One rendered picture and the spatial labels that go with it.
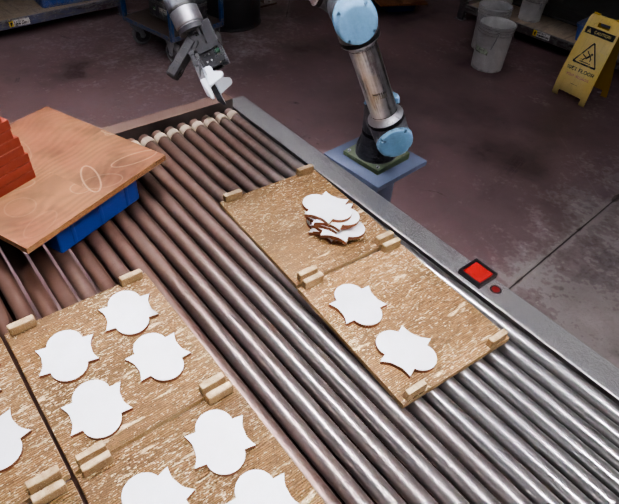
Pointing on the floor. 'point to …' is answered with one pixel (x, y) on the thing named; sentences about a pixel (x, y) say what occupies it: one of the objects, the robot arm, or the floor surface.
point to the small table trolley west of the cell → (144, 22)
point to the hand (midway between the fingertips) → (217, 104)
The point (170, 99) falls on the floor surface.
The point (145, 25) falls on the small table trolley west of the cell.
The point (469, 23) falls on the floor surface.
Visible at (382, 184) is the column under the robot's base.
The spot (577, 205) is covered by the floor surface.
